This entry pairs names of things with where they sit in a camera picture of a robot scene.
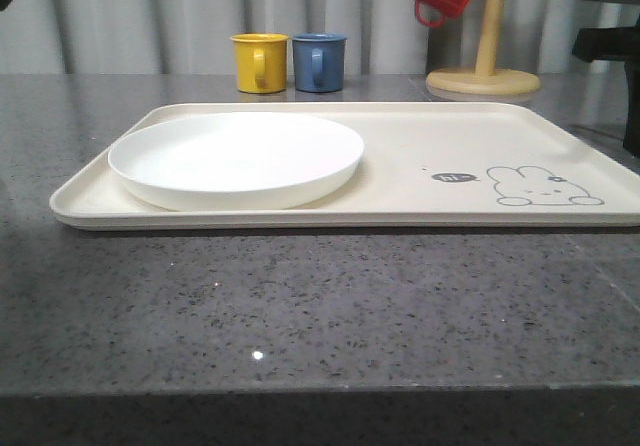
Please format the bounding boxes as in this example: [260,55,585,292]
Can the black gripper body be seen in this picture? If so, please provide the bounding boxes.
[572,0,639,157]

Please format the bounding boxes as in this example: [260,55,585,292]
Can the white round plate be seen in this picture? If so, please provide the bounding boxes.
[108,112,365,211]

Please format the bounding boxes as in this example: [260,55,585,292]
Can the wooden mug tree stand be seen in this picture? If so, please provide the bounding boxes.
[426,0,540,96]

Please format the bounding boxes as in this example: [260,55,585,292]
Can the beige rabbit serving tray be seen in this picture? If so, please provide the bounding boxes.
[50,102,639,230]

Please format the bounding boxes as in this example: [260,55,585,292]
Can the blue mug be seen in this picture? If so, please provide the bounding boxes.
[292,33,347,93]

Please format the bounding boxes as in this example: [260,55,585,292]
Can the yellow mug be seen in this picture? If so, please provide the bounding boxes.
[231,33,289,94]

